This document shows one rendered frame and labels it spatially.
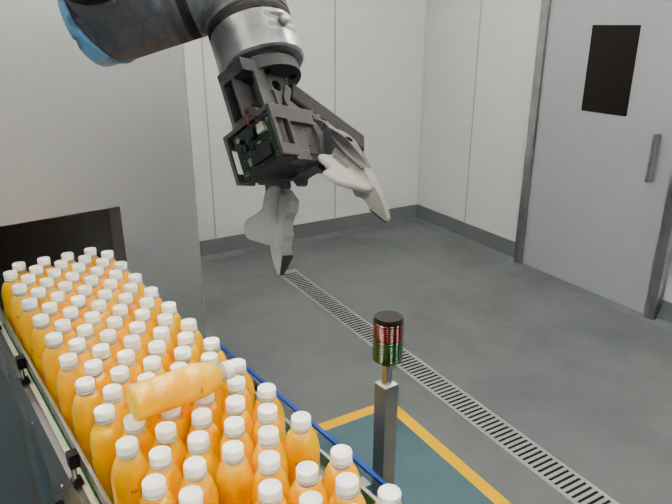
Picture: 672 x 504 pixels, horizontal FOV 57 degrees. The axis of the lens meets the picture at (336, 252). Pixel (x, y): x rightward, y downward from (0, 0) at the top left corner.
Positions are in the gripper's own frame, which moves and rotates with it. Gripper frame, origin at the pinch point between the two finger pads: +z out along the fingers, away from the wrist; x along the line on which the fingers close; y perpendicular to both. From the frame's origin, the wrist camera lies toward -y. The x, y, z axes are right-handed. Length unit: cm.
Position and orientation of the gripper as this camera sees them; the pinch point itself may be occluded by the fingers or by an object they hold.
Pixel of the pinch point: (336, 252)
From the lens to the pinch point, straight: 61.3
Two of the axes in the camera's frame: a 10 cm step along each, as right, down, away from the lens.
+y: -6.4, 0.5, -7.7
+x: 7.1, -3.5, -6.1
